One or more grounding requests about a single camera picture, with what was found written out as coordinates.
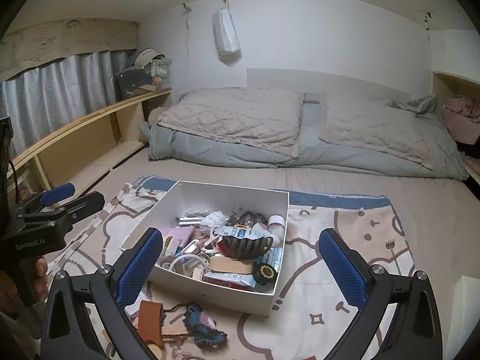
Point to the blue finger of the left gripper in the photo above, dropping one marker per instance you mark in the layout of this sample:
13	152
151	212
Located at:
58	194

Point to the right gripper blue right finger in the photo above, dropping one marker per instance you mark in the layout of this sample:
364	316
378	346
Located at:
355	278

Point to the grey beige quilt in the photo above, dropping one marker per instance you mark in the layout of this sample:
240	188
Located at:
337	130

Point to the red medicine box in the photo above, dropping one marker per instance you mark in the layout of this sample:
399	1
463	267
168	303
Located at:
230	280

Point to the grey curtain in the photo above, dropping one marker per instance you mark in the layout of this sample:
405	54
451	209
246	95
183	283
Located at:
44	99

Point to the brown claw hair clip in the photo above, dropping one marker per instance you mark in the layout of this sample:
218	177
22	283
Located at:
243	249

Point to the light wooden oval board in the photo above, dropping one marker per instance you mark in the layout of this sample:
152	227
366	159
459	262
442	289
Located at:
223	264

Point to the white shoe box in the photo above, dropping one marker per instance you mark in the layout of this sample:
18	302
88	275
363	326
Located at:
188	215

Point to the wooden bedside shelf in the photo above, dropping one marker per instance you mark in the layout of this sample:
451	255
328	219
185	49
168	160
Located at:
87	149

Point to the person left hand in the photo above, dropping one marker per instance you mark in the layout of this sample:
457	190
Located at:
8	289

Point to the blue white medicine sachet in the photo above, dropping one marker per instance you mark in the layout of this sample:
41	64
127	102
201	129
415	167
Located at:
240	233

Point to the white paper bag on wall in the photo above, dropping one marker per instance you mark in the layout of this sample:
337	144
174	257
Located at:
225	35

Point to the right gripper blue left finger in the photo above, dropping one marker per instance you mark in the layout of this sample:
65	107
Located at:
123	281

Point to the round black tin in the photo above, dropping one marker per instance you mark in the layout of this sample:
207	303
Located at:
264	273

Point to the dark crochet yarn piece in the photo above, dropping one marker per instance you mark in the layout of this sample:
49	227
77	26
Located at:
203	328

